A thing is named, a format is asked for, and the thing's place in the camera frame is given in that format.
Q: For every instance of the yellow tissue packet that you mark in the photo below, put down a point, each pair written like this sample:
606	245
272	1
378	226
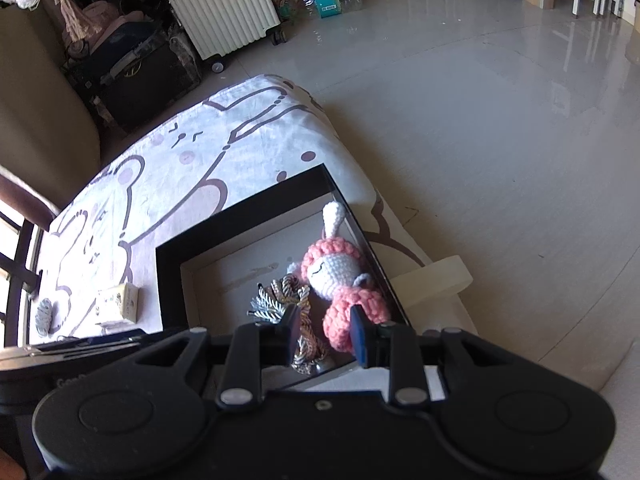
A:
120	305

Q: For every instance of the grey crochet toy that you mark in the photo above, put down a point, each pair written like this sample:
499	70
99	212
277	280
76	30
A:
44	316

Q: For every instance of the pink crochet doll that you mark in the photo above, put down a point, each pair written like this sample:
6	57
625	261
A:
332	267

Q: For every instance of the cartoon printed blanket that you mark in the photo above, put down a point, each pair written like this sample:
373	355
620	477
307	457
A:
190	160

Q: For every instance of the black bag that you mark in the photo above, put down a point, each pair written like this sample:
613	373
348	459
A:
140	75

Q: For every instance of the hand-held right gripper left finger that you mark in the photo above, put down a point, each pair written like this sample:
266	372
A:
292	334

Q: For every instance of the black storage box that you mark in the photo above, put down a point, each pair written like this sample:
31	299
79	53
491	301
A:
200	230

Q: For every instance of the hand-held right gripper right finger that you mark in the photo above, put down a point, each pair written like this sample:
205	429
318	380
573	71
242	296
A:
359	335

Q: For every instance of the pink bag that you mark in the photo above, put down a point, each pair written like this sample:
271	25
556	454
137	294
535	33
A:
100	25

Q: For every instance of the black window railing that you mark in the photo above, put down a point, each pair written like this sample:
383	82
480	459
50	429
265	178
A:
22	265

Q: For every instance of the white ribbed suitcase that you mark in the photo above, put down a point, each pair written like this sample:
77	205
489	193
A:
220	5

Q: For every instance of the brown curtain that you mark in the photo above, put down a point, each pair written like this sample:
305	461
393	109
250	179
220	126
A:
40	125

